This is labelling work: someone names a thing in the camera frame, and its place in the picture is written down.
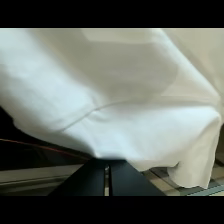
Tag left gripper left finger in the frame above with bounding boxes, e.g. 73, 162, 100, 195
49, 158, 109, 197

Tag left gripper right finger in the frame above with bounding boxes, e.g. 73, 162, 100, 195
107, 159, 166, 197

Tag white T-shirt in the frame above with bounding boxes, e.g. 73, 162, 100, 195
0, 27, 224, 190

